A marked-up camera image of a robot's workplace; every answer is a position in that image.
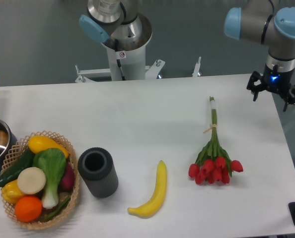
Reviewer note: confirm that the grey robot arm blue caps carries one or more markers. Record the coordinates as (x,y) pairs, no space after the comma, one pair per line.
(124,33)

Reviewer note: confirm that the yellow banana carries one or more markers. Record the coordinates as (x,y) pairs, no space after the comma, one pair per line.
(157,199)

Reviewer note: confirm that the cream round disc vegetable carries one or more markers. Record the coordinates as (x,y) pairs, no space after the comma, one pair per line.
(31,180)

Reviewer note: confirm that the red tulip bouquet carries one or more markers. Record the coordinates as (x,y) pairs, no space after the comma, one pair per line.
(213,162)

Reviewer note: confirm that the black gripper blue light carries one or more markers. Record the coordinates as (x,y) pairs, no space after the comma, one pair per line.
(275,82)

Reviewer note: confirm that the yellow bell pepper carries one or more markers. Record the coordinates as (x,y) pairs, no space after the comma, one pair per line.
(11,192)

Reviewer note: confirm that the dark green cucumber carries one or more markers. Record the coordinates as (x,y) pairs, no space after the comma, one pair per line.
(23,162)

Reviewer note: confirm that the green bok choy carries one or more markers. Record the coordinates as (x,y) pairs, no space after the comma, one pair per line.
(52,162)

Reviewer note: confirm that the dark grey ribbed vase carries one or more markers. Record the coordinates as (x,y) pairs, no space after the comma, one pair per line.
(97,169)

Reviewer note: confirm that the purple sweet potato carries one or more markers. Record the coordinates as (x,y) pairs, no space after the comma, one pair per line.
(67,181)

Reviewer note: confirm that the green bean pod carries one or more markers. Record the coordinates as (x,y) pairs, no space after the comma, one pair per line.
(58,210)

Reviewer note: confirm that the orange fruit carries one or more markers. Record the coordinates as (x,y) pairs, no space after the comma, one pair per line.
(28,208)

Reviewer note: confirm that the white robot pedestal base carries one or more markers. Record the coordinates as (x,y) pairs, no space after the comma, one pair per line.
(123,65)

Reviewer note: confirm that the woven wicker basket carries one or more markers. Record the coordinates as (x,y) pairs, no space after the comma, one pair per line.
(14,153)

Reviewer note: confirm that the yellow squash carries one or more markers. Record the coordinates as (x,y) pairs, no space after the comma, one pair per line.
(38,143)

